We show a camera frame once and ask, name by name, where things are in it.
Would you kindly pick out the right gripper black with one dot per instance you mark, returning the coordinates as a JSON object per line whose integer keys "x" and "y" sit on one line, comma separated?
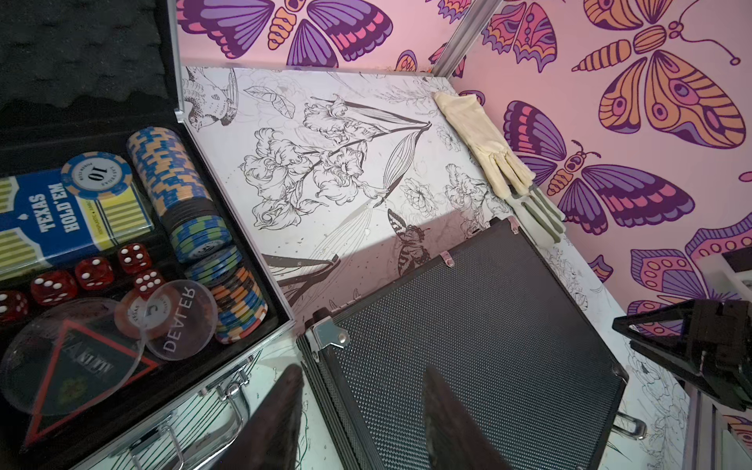
{"x": 704, "y": 343}

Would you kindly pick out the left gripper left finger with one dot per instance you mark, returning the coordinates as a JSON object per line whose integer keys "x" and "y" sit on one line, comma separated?
{"x": 270, "y": 439}

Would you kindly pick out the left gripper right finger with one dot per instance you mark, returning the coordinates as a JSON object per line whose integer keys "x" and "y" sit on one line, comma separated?
{"x": 453, "y": 439}

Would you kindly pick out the medium black poker case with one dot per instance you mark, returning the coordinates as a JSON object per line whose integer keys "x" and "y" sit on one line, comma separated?
{"x": 507, "y": 337}

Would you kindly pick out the small silver poker case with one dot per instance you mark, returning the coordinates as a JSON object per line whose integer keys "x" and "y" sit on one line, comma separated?
{"x": 99, "y": 133}

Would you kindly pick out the clear dealer button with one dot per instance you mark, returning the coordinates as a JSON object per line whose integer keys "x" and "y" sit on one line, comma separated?
{"x": 179, "y": 320}

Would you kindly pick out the all in triangle button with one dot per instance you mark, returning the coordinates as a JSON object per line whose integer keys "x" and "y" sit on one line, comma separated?
{"x": 87, "y": 364}

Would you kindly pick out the red die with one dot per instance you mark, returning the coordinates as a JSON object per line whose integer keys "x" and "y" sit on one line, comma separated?
{"x": 94, "y": 274}
{"x": 14, "y": 306}
{"x": 134, "y": 258}
{"x": 52, "y": 288}
{"x": 147, "y": 282}

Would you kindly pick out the cream work glove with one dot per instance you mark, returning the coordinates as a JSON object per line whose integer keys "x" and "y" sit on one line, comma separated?
{"x": 511, "y": 180}

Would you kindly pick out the blue orange chip stack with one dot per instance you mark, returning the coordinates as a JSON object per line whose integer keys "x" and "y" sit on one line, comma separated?
{"x": 178, "y": 194}

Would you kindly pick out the blue Texas Hold'em card box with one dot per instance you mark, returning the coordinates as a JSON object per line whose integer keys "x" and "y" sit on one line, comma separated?
{"x": 44, "y": 225}

